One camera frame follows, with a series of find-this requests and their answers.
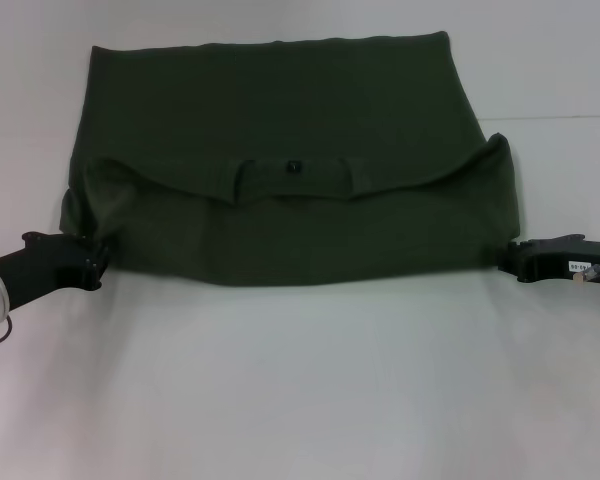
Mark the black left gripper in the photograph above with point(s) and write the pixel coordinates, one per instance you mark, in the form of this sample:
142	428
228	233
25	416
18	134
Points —
45	265

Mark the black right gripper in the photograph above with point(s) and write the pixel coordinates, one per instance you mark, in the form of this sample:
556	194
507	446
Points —
555	260

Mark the dark green FREE! t-shirt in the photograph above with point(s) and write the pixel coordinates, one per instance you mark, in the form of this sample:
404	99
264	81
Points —
280	150

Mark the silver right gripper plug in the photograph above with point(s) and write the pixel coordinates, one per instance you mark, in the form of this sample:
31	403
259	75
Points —
590	274

